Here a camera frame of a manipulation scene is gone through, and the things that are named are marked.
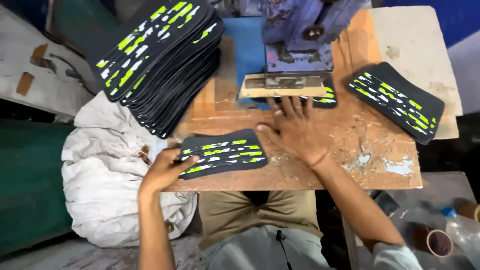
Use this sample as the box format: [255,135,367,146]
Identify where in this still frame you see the white board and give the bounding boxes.
[369,5,464,140]

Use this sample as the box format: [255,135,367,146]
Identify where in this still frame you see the person's right hand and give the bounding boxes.
[256,96,335,168]

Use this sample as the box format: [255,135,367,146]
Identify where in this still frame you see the black clip microphone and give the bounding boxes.
[276,229,294,270]

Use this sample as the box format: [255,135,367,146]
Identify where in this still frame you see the brown paper cup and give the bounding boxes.
[414,224,455,259]
[455,200,480,224]

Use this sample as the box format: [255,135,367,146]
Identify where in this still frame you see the grey shirt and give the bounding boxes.
[200,224,425,270]

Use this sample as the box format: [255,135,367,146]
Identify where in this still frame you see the white sack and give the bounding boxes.
[61,91,199,248]

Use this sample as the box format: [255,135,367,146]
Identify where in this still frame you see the blue press machine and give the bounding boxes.
[261,0,372,74]

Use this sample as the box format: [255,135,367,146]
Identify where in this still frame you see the green bin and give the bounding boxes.
[0,119,76,258]

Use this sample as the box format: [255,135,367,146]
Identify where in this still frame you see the beige press die plate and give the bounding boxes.
[238,71,334,100]

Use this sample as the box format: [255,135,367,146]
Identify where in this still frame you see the tall stack of printed pieces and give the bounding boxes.
[85,0,225,140]

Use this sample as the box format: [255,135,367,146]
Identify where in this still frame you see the black phone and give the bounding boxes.
[373,190,401,218]

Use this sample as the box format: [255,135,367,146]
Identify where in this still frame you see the khaki trousers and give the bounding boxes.
[197,190,324,251]

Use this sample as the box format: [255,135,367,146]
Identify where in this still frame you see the small pile of printed pieces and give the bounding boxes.
[346,62,446,146]

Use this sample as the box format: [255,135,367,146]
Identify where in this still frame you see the clear plastic bottle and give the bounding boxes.
[440,206,480,269]

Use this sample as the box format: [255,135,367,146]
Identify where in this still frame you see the black printed fabric piece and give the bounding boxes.
[312,77,338,110]
[176,129,269,181]

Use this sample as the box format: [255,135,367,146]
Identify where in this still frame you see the grey side table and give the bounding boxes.
[342,171,480,270]

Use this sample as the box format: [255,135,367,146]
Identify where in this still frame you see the person's left hand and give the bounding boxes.
[138,148,200,196]

